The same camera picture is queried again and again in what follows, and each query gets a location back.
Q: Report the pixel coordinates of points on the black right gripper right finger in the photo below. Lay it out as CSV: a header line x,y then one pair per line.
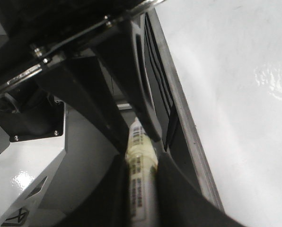
x,y
121,50

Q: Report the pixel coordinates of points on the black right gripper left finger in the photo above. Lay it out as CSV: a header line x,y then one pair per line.
x,y
80,83

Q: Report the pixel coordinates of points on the white whiteboard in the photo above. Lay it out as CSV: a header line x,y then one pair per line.
x,y
228,56

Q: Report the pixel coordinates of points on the black whiteboard marker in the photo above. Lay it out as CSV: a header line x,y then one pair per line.
x,y
142,162

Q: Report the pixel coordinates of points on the grey aluminium whiteboard frame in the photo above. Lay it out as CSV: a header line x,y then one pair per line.
x,y
181,136

